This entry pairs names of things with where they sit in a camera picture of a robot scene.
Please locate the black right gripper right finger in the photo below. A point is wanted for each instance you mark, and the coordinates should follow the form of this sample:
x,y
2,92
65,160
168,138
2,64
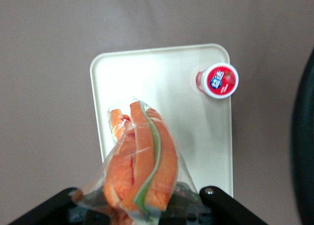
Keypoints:
x,y
228,205

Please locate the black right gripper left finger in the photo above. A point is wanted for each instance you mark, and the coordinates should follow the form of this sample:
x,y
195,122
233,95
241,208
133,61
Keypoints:
x,y
56,207

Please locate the plastic sandwich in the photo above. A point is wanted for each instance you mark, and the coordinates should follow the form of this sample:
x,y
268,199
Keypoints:
x,y
144,161

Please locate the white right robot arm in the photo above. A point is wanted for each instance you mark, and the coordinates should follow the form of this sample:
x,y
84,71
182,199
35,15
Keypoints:
x,y
304,149

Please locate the beige plastic tray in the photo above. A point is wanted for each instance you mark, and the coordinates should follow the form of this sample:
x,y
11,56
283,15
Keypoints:
x,y
196,136

